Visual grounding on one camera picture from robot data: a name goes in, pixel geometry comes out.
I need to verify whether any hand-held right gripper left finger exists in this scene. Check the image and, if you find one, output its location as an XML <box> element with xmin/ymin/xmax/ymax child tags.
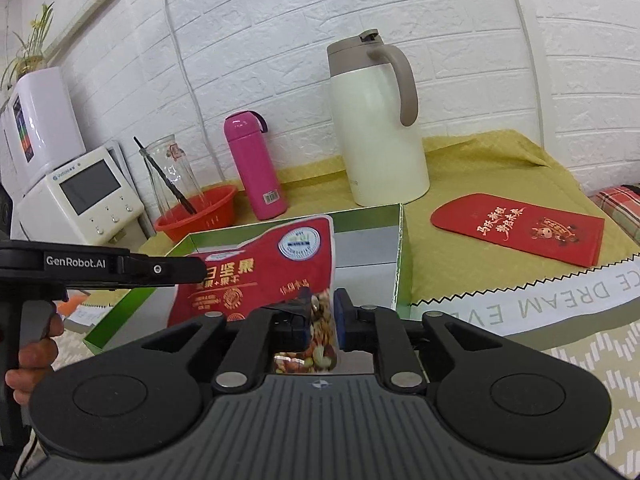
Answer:
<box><xmin>142</xmin><ymin>300</ymin><xmax>313</xmax><ymax>394</ymax></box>

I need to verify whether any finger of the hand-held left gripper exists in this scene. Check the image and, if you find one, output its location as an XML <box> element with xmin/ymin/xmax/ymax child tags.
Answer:
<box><xmin>125</xmin><ymin>254</ymin><xmax>208</xmax><ymax>288</ymax></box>

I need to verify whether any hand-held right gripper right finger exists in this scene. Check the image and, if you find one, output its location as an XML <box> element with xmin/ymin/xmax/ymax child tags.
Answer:
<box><xmin>334</xmin><ymin>289</ymin><xmax>493</xmax><ymax>394</ymax></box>

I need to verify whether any red nut snack packet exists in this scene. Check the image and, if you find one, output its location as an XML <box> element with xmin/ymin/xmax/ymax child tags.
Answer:
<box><xmin>167</xmin><ymin>215</ymin><xmax>343</xmax><ymax>374</ymax></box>

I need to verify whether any green cardboard box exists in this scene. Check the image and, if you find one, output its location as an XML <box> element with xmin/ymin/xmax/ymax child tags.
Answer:
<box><xmin>82</xmin><ymin>203</ymin><xmax>414</xmax><ymax>356</ymax></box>

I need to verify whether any person's left hand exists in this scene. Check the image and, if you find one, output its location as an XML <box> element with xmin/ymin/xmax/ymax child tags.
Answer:
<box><xmin>5</xmin><ymin>317</ymin><xmax>66</xmax><ymax>406</ymax></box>

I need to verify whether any red plastic basket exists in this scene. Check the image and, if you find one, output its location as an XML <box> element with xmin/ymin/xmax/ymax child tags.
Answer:
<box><xmin>154</xmin><ymin>184</ymin><xmax>238</xmax><ymax>242</ymax></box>

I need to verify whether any white appliance with screen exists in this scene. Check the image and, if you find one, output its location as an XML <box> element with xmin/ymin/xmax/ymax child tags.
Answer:
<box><xmin>10</xmin><ymin>145</ymin><xmax>148</xmax><ymax>247</ymax></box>

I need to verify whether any black stirring stick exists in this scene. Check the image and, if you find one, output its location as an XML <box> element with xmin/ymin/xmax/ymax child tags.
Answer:
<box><xmin>133</xmin><ymin>136</ymin><xmax>197</xmax><ymax>214</ymax></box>

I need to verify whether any glass carafe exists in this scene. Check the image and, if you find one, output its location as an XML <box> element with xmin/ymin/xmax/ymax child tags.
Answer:
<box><xmin>142</xmin><ymin>135</ymin><xmax>206</xmax><ymax>216</ymax></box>

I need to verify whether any pink thermos bottle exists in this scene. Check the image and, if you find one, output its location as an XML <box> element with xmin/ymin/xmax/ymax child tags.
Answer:
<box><xmin>223</xmin><ymin>110</ymin><xmax>288</xmax><ymax>221</ymax></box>

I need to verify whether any white water purifier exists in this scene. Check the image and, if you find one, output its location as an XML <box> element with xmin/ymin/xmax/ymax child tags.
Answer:
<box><xmin>0</xmin><ymin>66</ymin><xmax>87</xmax><ymax>201</ymax></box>

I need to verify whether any cream thermal jug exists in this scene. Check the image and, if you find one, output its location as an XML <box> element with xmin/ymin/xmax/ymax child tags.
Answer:
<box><xmin>327</xmin><ymin>29</ymin><xmax>431</xmax><ymax>207</ymax></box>

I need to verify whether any red envelope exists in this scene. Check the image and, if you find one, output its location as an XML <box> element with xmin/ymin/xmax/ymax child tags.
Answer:
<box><xmin>430</xmin><ymin>193</ymin><xmax>606</xmax><ymax>268</ymax></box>

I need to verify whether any green potted plant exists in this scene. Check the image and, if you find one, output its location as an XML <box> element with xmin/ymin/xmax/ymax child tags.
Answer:
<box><xmin>0</xmin><ymin>2</ymin><xmax>56</xmax><ymax>91</ymax></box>

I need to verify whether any beige patterned tablecloth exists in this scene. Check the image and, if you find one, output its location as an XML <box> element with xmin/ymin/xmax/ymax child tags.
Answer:
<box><xmin>410</xmin><ymin>255</ymin><xmax>640</xmax><ymax>478</ymax></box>

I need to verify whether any plaid cloth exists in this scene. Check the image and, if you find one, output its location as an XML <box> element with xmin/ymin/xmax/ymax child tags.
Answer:
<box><xmin>590</xmin><ymin>185</ymin><xmax>640</xmax><ymax>248</ymax></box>

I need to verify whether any white wall cable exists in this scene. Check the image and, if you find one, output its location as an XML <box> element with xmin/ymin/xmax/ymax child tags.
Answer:
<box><xmin>150</xmin><ymin>0</ymin><xmax>226</xmax><ymax>183</ymax></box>

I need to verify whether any white wall conduit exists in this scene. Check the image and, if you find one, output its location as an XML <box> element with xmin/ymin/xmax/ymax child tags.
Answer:
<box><xmin>500</xmin><ymin>0</ymin><xmax>548</xmax><ymax>148</ymax></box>

